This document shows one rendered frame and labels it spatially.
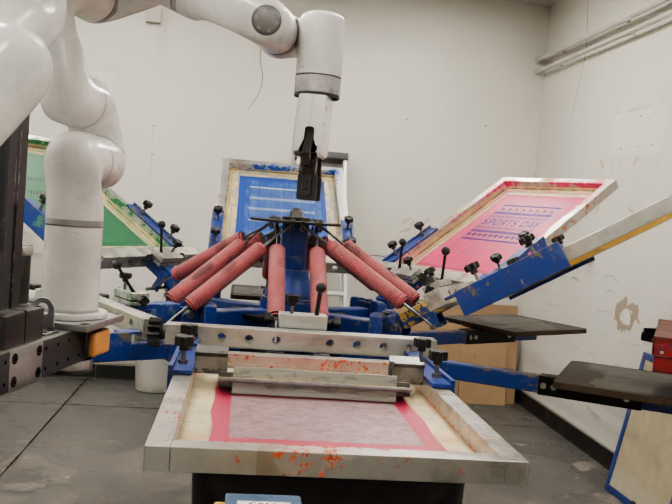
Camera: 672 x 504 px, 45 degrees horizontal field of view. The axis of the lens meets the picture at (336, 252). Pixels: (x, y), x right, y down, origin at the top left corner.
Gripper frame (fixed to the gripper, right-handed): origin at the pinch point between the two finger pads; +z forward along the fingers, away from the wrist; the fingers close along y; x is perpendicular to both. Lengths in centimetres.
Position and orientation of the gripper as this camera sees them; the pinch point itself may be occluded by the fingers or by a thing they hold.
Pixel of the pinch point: (309, 188)
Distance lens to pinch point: 133.3
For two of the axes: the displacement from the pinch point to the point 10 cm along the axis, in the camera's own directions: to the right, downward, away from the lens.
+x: 9.9, 0.9, -1.0
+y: -1.1, 0.4, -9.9
